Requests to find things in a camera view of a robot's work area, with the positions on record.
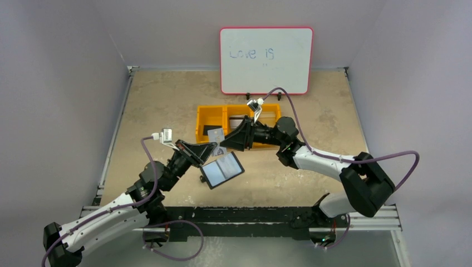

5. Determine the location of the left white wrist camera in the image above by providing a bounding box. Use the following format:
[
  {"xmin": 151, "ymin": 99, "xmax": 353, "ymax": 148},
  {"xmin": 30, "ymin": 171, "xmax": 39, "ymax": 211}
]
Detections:
[{"xmin": 151, "ymin": 128, "xmax": 179, "ymax": 150}]

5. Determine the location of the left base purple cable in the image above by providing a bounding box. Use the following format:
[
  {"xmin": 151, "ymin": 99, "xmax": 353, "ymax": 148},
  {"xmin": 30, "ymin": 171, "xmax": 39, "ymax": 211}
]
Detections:
[{"xmin": 141, "ymin": 220, "xmax": 205, "ymax": 263}]

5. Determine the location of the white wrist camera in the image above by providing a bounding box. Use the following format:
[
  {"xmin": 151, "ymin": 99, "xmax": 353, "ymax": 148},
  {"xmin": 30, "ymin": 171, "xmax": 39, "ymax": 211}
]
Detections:
[
  {"xmin": 247, "ymin": 98, "xmax": 264, "ymax": 122},
  {"xmin": 151, "ymin": 128, "xmax": 179, "ymax": 150}
]

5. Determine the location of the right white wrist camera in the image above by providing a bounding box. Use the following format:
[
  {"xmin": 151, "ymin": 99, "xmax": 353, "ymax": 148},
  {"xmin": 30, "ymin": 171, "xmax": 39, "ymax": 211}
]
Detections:
[{"xmin": 247, "ymin": 98, "xmax": 264, "ymax": 122}]

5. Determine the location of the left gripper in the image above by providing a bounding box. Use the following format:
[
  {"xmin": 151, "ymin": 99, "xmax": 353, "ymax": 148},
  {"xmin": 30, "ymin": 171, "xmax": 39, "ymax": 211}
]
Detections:
[{"xmin": 163, "ymin": 140, "xmax": 217, "ymax": 191}]

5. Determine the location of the left yellow bin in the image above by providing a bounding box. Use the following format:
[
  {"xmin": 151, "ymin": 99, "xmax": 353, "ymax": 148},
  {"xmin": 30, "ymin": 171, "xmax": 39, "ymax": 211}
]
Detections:
[{"xmin": 195, "ymin": 105, "xmax": 228, "ymax": 143}]

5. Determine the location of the pink framed whiteboard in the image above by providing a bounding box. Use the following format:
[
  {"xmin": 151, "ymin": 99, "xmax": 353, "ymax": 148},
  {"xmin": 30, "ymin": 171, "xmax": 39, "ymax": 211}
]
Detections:
[{"xmin": 219, "ymin": 26, "xmax": 314, "ymax": 95}]

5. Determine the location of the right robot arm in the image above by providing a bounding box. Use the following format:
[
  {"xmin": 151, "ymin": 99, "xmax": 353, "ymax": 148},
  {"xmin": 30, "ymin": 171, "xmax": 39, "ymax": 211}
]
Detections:
[{"xmin": 220, "ymin": 116, "xmax": 395, "ymax": 226}]

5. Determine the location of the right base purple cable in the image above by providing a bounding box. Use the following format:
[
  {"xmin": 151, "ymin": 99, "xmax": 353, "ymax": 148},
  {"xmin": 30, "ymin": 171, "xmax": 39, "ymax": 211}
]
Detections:
[{"xmin": 313, "ymin": 214, "xmax": 352, "ymax": 252}]

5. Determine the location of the black card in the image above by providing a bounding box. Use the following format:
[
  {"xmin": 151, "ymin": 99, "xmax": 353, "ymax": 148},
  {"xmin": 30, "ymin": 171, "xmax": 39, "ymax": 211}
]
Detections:
[{"xmin": 203, "ymin": 125, "xmax": 222, "ymax": 136}]

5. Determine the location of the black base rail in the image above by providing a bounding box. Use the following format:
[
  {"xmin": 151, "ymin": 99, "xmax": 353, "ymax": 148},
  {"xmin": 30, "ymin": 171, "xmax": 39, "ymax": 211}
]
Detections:
[{"xmin": 131, "ymin": 193, "xmax": 351, "ymax": 244}]

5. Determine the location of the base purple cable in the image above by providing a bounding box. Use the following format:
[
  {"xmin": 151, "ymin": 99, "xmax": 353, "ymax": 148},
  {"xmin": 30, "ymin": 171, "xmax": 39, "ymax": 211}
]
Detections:
[
  {"xmin": 141, "ymin": 220, "xmax": 205, "ymax": 263},
  {"xmin": 313, "ymin": 214, "xmax": 352, "ymax": 252}
]

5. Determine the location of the gold striped card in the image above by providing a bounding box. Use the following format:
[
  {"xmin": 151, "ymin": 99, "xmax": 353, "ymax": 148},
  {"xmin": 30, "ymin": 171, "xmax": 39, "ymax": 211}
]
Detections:
[{"xmin": 258, "ymin": 112, "xmax": 277, "ymax": 120}]

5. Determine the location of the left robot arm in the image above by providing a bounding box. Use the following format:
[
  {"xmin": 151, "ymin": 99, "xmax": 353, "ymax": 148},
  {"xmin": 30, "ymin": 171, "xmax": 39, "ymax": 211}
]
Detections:
[{"xmin": 41, "ymin": 137, "xmax": 217, "ymax": 266}]

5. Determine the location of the middle yellow bin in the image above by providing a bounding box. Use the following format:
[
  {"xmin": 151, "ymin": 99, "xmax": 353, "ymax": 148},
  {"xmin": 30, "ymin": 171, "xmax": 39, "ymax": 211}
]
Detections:
[{"xmin": 223, "ymin": 105, "xmax": 254, "ymax": 136}]

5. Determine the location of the aluminium frame rail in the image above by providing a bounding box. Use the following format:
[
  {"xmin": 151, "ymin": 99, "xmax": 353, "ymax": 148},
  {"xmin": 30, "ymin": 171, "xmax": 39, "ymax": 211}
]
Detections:
[{"xmin": 79, "ymin": 206, "xmax": 402, "ymax": 231}]

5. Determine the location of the black leather card holder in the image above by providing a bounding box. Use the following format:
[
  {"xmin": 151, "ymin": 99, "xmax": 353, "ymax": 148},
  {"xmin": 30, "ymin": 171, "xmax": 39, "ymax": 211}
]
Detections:
[{"xmin": 199, "ymin": 152, "xmax": 245, "ymax": 190}]

